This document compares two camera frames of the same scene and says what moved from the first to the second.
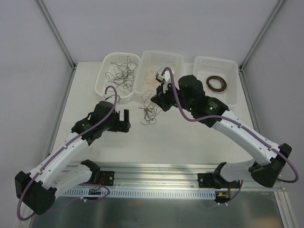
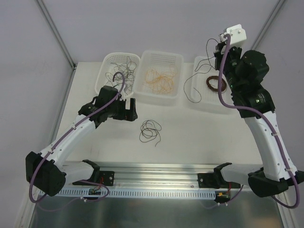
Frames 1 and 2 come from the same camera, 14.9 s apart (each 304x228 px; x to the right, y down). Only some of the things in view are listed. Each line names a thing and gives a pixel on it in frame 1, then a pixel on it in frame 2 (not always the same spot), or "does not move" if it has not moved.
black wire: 122,76 does not move
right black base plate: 209,180 does not move
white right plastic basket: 218,77 does not move
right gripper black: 160,98 -> 220,54
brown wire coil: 223,84 does not move
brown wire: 151,111 -> 206,61
